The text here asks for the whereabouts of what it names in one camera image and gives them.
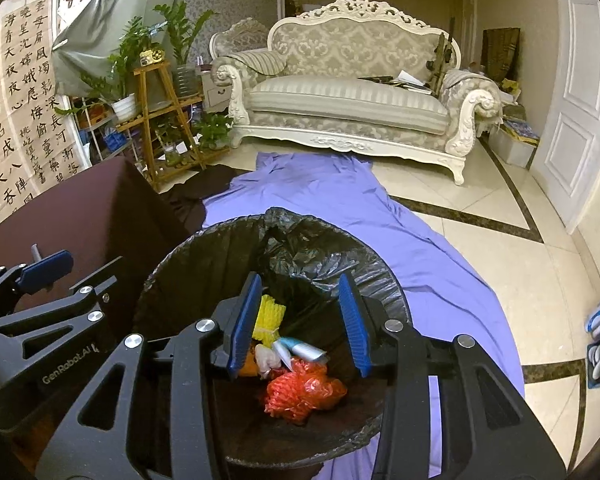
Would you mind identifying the red mesh bag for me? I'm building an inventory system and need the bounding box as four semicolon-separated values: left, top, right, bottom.
264;358;348;425

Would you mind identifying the blue white tube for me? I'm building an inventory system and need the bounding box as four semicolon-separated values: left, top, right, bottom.
272;337;328;370

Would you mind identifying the trash bin black bag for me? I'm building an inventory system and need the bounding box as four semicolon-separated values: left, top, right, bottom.
134;208;411;474

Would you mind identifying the dark brown tablecloth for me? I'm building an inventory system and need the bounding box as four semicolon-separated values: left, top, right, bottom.
0;155;242;480

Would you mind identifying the purple floor sheet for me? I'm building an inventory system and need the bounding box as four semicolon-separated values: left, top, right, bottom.
199;150;527;480

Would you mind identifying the calligraphy screen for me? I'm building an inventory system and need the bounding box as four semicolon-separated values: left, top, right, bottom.
0;0;90;223

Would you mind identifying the wooden plant stand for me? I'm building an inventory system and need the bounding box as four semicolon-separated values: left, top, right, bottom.
116;61;228;191

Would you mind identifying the potted plant white pot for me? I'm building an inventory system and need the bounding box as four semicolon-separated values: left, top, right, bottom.
80;16;163;122

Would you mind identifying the tall green plant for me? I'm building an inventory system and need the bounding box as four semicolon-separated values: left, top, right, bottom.
154;0;215;98

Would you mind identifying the grey hanging cloth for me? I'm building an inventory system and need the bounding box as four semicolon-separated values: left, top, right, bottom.
50;0;175;96

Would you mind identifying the striped sofa pillow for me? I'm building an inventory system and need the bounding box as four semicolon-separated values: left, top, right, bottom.
227;49;287;77

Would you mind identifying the storage box by sofa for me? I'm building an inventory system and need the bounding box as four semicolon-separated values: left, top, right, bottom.
489;117;540;168

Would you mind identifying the white door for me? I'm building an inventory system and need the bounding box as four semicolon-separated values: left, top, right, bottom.
531;0;600;233

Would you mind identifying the grey armchair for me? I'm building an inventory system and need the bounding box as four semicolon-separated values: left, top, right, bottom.
209;18;270;60

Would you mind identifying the ornate white grey sofa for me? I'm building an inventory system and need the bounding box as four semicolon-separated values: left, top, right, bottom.
211;0;503;184

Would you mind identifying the dark framed picture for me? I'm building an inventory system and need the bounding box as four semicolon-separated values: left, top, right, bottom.
481;27;520;84

